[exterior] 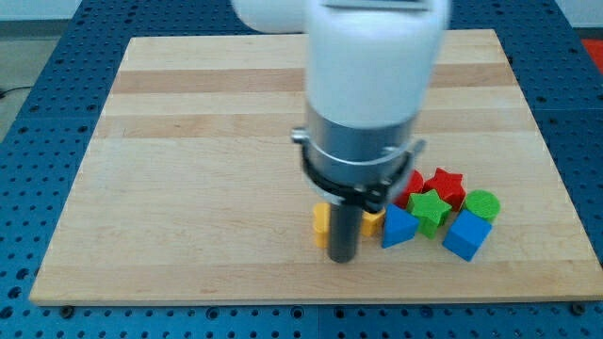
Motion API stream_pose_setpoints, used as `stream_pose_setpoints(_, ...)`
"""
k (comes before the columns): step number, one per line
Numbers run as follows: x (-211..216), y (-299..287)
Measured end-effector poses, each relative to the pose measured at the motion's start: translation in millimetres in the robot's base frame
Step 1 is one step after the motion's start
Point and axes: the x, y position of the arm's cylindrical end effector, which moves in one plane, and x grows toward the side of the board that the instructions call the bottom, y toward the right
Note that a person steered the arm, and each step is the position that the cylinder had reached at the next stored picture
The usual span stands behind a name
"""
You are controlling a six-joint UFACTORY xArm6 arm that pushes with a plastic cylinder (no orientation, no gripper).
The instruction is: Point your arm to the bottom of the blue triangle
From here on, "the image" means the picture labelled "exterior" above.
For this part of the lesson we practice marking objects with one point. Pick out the blue triangle block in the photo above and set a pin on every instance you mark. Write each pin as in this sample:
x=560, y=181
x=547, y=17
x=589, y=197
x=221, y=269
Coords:
x=399, y=226

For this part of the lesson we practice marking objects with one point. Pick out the yellow block left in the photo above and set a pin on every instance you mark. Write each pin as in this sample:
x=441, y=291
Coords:
x=321, y=221

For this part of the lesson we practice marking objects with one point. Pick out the yellow block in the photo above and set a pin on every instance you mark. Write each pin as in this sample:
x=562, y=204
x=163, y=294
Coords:
x=321, y=221
x=372, y=223

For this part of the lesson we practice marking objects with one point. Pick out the dark cylindrical pointer rod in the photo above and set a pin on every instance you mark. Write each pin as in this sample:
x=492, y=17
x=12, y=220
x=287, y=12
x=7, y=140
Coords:
x=344, y=229

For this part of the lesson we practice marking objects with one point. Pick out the yellow block right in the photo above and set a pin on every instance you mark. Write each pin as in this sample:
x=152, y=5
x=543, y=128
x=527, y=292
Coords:
x=372, y=223

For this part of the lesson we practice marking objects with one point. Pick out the wooden board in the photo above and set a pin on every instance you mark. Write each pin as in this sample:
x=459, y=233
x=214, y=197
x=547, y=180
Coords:
x=191, y=192

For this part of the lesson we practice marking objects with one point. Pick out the red round block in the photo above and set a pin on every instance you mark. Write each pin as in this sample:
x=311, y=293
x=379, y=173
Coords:
x=414, y=185

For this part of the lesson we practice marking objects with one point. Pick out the green star block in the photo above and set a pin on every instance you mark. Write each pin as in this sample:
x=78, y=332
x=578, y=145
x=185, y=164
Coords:
x=430, y=210

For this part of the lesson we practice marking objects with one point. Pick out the red star block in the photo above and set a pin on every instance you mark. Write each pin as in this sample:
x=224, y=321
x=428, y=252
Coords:
x=449, y=187

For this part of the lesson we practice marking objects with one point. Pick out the blue cube block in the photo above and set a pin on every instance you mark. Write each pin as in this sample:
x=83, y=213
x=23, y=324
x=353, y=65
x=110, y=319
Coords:
x=466, y=234

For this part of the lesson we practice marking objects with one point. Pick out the green cylinder block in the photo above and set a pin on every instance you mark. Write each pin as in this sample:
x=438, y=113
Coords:
x=483, y=204

